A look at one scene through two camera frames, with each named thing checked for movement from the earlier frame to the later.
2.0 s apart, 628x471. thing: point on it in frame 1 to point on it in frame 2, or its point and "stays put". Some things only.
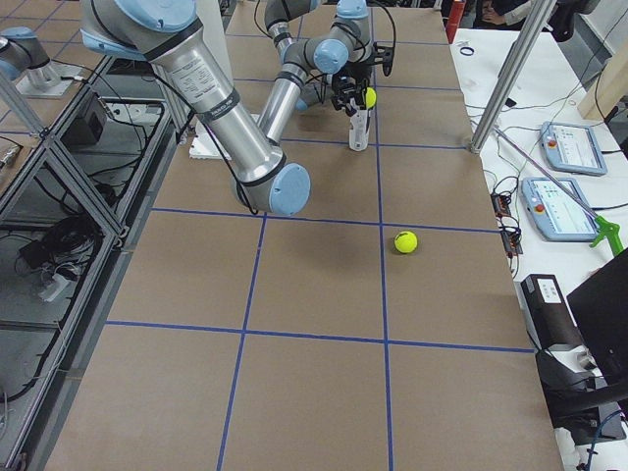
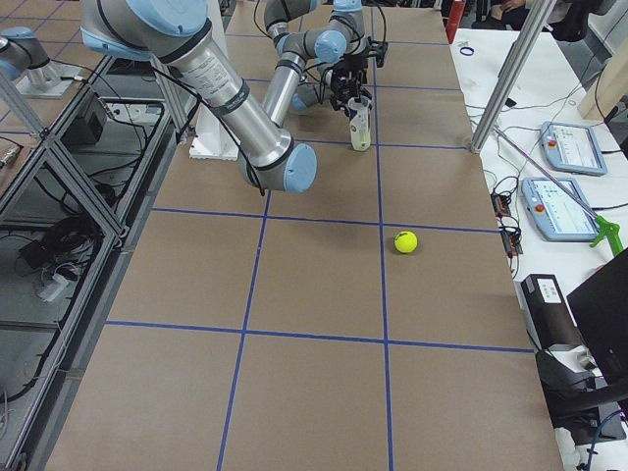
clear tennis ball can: (360, 122) stays put
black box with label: (547, 313) stays put
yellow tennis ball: (405, 241) stays put
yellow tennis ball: (370, 97) to (360, 141)
